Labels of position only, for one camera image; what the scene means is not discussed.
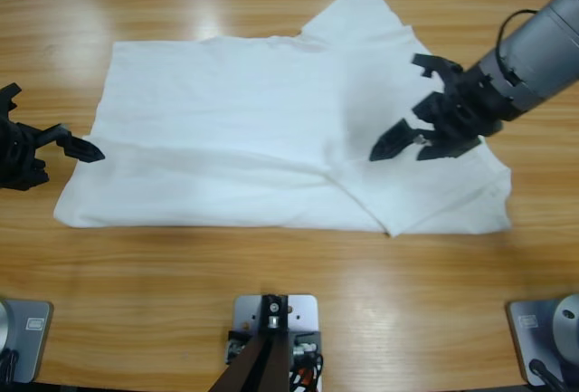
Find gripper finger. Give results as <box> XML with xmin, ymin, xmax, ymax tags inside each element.
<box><xmin>414</xmin><ymin>135</ymin><xmax>482</xmax><ymax>163</ymax></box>
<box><xmin>37</xmin><ymin>121</ymin><xmax>107</xmax><ymax>165</ymax></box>
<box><xmin>368</xmin><ymin>118</ymin><xmax>422</xmax><ymax>162</ymax></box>

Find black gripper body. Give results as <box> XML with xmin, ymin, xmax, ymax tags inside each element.
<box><xmin>413</xmin><ymin>69</ymin><xmax>517</xmax><ymax>143</ymax></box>
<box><xmin>0</xmin><ymin>110</ymin><xmax>51</xmax><ymax>193</ymax></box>

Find white t-shirt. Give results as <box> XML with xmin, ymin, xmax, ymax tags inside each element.
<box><xmin>52</xmin><ymin>0</ymin><xmax>515</xmax><ymax>239</ymax></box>

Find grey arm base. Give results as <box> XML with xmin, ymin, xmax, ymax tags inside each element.
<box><xmin>0</xmin><ymin>299</ymin><xmax>54</xmax><ymax>384</ymax></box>
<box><xmin>505</xmin><ymin>292</ymin><xmax>579</xmax><ymax>387</ymax></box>

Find white mounting block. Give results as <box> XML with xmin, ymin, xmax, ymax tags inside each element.
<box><xmin>232</xmin><ymin>292</ymin><xmax>325</xmax><ymax>392</ymax></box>

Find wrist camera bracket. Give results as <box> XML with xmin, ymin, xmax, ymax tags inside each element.
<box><xmin>0</xmin><ymin>82</ymin><xmax>23</xmax><ymax>115</ymax></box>
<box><xmin>410</xmin><ymin>53</ymin><xmax>465</xmax><ymax>81</ymax></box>

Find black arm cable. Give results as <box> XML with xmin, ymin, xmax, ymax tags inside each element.
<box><xmin>495</xmin><ymin>8</ymin><xmax>539</xmax><ymax>79</ymax></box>

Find black base cable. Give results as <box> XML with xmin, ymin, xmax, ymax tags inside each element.
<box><xmin>0</xmin><ymin>349</ymin><xmax>20</xmax><ymax>384</ymax></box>
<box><xmin>528</xmin><ymin>358</ymin><xmax>571</xmax><ymax>392</ymax></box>

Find orange cable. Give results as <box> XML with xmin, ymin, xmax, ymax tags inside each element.
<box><xmin>289</xmin><ymin>362</ymin><xmax>325</xmax><ymax>392</ymax></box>

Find dark brown post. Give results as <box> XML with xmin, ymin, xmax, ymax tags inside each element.
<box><xmin>210</xmin><ymin>292</ymin><xmax>291</xmax><ymax>392</ymax></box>

